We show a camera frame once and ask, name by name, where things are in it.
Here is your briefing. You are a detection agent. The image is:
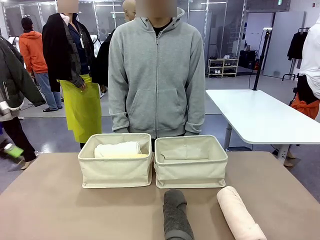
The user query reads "white towel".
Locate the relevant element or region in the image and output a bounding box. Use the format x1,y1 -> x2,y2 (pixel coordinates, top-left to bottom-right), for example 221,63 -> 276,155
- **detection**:
94,141 -> 143,158

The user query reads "yellow towel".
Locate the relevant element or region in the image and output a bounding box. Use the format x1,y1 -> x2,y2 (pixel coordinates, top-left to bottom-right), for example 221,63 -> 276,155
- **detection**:
104,153 -> 150,159

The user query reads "dark grey towel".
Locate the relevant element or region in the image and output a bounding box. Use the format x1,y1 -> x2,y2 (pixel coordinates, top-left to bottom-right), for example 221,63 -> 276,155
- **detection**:
162,189 -> 195,240

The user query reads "pink towel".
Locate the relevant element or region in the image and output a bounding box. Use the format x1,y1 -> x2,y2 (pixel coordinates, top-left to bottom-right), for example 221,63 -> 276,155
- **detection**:
216,185 -> 268,240

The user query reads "grey-sleeved right forearm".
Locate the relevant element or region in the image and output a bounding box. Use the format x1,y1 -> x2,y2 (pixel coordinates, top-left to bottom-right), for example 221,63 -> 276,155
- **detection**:
108,82 -> 130,134

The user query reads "grey-sleeved left forearm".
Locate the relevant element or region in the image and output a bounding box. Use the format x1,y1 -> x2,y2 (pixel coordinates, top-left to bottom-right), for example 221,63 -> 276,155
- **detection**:
184,82 -> 206,136

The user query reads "person in black clothes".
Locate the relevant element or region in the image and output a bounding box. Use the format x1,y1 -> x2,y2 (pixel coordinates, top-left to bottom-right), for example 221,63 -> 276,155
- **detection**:
91,28 -> 116,100

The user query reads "person in black coat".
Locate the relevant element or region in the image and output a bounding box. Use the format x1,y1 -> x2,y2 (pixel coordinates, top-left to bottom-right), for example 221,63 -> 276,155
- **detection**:
41,0 -> 103,151

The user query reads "person in orange hoodie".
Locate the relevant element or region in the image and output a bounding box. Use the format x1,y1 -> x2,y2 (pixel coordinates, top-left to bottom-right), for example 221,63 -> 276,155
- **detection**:
18,16 -> 63,113

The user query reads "person in dark green jacket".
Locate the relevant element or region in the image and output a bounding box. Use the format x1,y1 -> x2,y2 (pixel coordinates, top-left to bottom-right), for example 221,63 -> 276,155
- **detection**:
0,34 -> 47,171

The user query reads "person in grey hoodie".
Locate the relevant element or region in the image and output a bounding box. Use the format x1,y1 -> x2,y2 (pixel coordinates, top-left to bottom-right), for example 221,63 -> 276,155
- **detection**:
107,0 -> 206,139

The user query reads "beige fabric basket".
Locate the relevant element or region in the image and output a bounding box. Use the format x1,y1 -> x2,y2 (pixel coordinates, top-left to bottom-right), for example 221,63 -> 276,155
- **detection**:
77,133 -> 154,189
154,134 -> 229,190

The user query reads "small green object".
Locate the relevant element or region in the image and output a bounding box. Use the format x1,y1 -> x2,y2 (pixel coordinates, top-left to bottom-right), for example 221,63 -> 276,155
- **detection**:
4,143 -> 25,158

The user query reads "light wooden shoe rack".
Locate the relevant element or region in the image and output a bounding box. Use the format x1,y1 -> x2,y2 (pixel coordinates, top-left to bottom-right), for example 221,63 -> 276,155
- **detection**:
207,57 -> 239,78

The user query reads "black case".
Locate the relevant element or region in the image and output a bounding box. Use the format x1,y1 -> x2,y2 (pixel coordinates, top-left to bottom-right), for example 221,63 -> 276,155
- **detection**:
238,49 -> 258,69

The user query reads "white table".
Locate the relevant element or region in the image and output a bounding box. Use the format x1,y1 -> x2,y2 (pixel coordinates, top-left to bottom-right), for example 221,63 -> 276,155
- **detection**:
205,89 -> 320,166

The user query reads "black clothes rack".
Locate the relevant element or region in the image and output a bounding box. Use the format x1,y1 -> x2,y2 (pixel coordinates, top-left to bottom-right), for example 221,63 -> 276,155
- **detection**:
282,27 -> 311,82

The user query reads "black hanging garment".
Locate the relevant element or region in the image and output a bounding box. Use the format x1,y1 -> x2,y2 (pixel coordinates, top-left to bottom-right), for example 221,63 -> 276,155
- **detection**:
286,31 -> 309,61

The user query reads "black camera stand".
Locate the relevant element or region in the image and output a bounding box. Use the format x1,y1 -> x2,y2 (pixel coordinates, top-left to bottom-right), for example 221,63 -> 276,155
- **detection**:
252,27 -> 273,91

